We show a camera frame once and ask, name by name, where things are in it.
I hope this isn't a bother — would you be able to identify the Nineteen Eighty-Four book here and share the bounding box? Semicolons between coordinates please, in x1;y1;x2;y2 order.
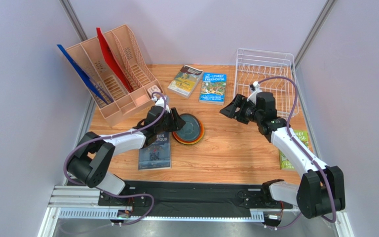
138;132;171;171

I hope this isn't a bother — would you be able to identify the small white cube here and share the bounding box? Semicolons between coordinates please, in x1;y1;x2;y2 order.
147;85;161;99

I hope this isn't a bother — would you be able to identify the orange plate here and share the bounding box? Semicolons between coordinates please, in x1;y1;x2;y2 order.
172;118;206;145

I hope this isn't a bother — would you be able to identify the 65-Storey Treehouse green book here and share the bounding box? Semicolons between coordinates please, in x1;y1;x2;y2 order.
279;130;309;171

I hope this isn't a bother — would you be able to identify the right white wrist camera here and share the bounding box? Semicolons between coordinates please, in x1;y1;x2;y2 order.
248;81;262;103

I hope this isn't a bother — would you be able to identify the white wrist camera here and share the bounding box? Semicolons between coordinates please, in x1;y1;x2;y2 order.
152;95;169;108
248;81;262;103

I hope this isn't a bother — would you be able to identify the beige plastic file organizer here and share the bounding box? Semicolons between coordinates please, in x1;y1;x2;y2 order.
64;24;164;126

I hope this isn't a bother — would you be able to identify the black base mat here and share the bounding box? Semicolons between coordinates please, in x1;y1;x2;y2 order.
66;179;308;218

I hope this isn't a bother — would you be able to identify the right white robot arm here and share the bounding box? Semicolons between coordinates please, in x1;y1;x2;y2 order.
220;92;345;223

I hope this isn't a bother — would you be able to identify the green plate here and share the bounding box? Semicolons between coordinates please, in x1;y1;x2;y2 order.
175;137;202;145

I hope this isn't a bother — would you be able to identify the red folder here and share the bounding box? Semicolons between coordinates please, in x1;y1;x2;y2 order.
96;27;133;92

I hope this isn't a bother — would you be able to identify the yellow grey illustrated book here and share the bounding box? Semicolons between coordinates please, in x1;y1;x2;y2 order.
167;65;204;99

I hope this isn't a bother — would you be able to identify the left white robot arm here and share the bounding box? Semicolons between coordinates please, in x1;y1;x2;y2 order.
63;105;186;196

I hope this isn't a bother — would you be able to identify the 26-Storey Treehouse blue book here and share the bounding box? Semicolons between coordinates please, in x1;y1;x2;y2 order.
199;73;227;105

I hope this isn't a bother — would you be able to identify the white wire dish rack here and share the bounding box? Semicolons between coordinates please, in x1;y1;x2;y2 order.
233;48;300;120

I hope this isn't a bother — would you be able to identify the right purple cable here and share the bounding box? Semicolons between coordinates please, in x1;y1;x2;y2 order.
257;76;338;230

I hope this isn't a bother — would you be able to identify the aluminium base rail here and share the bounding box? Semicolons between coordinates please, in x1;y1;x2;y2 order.
39;181;354;237

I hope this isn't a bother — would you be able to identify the dark grey plate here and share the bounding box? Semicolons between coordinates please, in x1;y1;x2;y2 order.
173;113;203;142

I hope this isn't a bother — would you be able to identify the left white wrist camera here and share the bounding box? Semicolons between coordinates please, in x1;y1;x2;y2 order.
152;95;169;108

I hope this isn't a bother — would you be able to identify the blue folder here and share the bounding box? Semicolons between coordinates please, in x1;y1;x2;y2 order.
57;44;114;105

